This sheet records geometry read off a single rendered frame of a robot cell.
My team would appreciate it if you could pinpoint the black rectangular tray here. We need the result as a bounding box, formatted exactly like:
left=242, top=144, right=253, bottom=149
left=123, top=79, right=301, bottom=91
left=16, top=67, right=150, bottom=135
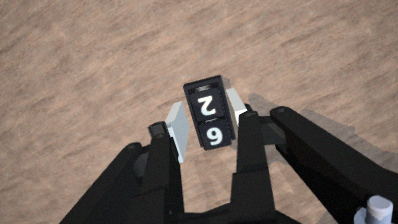
left=183, top=75, right=236, bottom=147

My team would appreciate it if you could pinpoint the black cube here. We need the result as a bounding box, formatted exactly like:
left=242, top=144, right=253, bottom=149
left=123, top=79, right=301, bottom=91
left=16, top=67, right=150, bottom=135
left=198, top=115, right=232, bottom=151
left=189, top=83, right=225, bottom=123

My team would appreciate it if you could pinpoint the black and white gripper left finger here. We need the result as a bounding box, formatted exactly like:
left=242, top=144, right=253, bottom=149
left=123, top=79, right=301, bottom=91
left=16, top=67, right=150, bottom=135
left=59, top=101, right=190, bottom=224

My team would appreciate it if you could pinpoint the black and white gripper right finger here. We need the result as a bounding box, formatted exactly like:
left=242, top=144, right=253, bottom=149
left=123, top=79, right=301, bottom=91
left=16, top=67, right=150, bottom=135
left=226, top=88, right=398, bottom=224

